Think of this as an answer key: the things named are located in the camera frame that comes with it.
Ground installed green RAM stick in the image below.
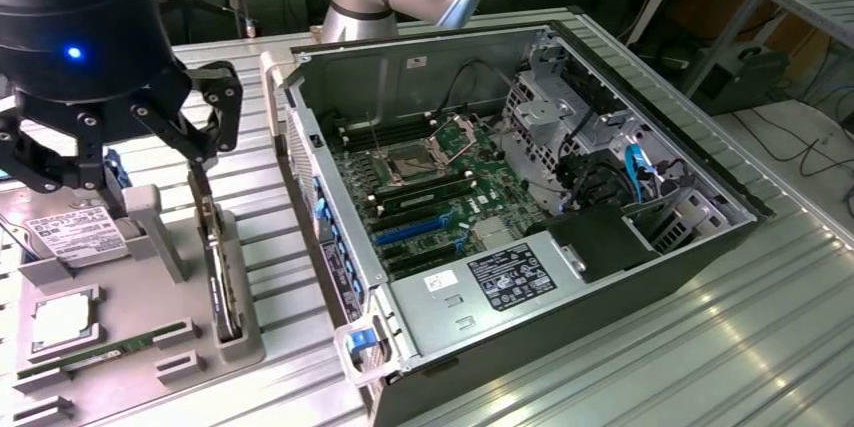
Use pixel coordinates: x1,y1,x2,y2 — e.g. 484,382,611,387
380,181,468,211

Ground silver drive cage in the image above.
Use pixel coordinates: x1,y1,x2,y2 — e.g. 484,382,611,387
503,69,588,194

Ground silver CPU chip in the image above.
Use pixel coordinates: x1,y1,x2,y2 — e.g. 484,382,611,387
29,296,100,349

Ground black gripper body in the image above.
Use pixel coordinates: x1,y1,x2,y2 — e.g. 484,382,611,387
0,0,193,116

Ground hard disk with white label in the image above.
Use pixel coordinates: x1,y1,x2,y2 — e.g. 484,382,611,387
22,206,133,269

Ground grey parts rack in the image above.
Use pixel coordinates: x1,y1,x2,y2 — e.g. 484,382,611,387
0,181,269,427

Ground black plastic shroud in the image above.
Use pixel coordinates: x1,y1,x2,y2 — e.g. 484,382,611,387
525,205,660,287

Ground CPU socket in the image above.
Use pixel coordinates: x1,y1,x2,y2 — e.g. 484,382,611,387
376,139,445,189

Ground thin black cable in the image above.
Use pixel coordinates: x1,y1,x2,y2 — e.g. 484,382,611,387
448,59,519,114

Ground metal slat side table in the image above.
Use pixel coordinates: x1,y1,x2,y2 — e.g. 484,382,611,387
679,0,854,113

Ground blue expansion slot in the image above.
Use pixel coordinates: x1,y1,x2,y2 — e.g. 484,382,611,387
372,216,449,249

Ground silver chipset heatsink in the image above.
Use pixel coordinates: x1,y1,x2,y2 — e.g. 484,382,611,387
471,223,513,252

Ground loose green RAM stick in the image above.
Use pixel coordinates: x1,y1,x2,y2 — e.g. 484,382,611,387
16,321,187,381

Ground blue data wire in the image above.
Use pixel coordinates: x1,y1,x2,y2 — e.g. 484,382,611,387
623,143,647,204

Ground graphics card with metal bracket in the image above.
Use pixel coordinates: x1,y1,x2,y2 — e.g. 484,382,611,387
191,196,249,348

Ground open black PC case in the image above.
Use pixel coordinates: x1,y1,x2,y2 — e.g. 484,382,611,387
257,18,776,427

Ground black RAM slot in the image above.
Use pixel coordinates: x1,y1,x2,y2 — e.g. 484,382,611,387
337,119,433,142
336,115,428,137
368,174,472,201
343,128,443,153
375,181,476,214
340,124,439,147
371,178,473,206
364,170,468,196

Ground long black expansion slot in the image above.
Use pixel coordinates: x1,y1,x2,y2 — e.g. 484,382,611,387
389,249,467,277
385,240,463,267

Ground green motherboard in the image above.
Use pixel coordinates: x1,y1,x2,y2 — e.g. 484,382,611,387
329,110,536,282

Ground metal socket cover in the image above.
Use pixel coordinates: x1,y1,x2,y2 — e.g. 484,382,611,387
425,114,483,161

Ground black floor cable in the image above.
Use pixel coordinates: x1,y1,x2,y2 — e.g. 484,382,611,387
730,109,854,184

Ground black box device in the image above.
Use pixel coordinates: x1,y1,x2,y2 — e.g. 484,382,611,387
692,44,792,117

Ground grey power supply unit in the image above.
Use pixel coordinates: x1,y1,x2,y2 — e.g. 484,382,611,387
388,239,592,363

